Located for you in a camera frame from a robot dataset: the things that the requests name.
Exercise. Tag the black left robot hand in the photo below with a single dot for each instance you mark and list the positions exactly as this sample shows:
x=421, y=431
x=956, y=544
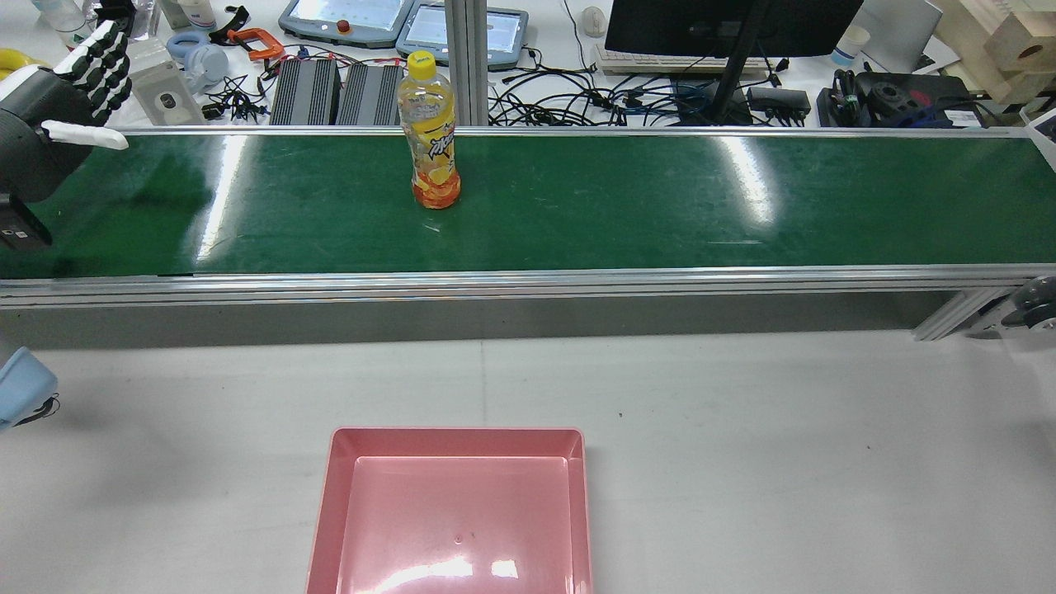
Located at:
x=33, y=132

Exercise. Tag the right UR5e robot arm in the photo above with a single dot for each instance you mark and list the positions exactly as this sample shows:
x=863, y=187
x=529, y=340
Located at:
x=1039, y=297

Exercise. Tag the left UR5e robot arm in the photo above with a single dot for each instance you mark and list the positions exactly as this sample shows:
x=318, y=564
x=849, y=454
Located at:
x=25, y=388

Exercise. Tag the yellow object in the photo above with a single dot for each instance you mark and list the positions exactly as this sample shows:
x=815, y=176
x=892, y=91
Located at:
x=12, y=59

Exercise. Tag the pink plastic basket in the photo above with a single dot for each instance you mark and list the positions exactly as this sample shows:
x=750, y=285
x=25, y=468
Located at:
x=454, y=520

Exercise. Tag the clear plastic bottle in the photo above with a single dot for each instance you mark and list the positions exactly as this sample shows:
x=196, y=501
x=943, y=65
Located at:
x=66, y=21

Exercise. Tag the grey metal box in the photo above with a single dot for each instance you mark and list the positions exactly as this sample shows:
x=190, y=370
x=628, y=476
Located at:
x=165, y=99

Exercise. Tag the light blue tape roll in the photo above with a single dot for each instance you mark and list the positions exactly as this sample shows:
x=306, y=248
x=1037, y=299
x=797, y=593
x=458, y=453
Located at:
x=206, y=62

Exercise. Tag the white jar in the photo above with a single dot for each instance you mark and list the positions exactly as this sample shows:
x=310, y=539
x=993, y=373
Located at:
x=196, y=12

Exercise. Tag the orange clamp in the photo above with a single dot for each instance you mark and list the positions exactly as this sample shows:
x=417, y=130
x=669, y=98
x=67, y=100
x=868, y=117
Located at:
x=252, y=37

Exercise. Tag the black finned power supply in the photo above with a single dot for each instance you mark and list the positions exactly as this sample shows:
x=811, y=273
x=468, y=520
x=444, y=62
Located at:
x=305, y=91
x=371, y=95

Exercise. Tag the grey teach pendant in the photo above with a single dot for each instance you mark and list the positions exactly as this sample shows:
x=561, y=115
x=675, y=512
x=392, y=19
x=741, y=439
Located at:
x=505, y=37
x=346, y=15

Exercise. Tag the orange drink bottle yellow cap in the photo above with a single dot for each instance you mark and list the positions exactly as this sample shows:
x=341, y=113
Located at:
x=433, y=140

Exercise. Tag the white computer mouse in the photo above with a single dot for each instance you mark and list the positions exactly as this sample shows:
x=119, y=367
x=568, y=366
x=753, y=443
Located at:
x=594, y=22

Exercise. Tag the white keyboard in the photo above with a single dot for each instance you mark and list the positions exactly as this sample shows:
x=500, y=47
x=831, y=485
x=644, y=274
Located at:
x=643, y=62

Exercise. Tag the green conveyor belt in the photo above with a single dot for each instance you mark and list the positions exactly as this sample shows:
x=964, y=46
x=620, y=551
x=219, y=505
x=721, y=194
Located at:
x=660, y=206

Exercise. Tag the black computer monitor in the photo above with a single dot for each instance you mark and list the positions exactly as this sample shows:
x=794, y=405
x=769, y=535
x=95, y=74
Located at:
x=660, y=25

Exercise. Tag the black monitor stand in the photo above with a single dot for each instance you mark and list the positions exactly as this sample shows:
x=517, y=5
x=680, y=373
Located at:
x=734, y=82

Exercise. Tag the flat black adapter box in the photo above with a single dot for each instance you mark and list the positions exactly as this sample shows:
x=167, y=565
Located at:
x=780, y=101

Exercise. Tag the white paper cup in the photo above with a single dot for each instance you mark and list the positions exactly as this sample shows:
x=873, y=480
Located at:
x=850, y=45

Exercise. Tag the black round device bag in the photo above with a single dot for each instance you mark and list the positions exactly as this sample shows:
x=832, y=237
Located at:
x=907, y=99

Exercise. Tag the grey laptop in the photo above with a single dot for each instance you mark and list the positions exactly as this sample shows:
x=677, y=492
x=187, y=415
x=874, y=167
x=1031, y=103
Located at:
x=903, y=33

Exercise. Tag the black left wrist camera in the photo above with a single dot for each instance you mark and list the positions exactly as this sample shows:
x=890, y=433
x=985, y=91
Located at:
x=21, y=227

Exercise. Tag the aluminium camera post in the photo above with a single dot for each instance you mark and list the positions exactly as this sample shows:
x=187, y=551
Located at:
x=466, y=66

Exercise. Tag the aluminium conveyor support bracket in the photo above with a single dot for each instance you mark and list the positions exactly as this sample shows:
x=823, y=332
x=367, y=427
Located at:
x=957, y=313

